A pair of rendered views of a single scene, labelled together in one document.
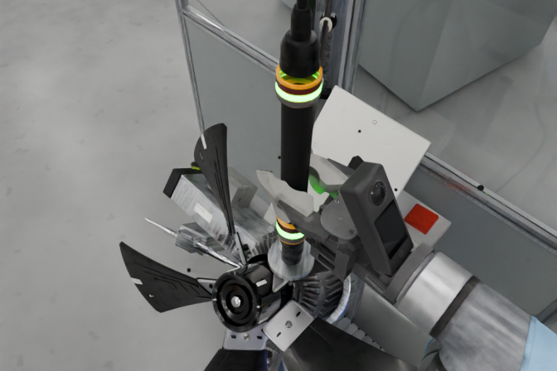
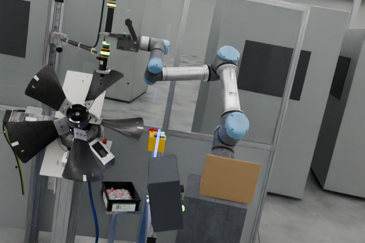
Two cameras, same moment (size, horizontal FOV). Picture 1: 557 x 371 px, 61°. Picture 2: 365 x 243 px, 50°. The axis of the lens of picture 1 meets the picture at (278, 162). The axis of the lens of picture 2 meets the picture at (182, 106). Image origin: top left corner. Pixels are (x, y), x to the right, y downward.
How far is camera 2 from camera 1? 1.85 m
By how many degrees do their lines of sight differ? 56
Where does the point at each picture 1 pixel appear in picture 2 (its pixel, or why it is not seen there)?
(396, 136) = not seen: hidden behind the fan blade
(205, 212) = (32, 118)
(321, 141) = (68, 88)
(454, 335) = (152, 42)
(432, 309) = (146, 39)
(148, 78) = not seen: outside the picture
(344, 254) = (126, 39)
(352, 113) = (77, 76)
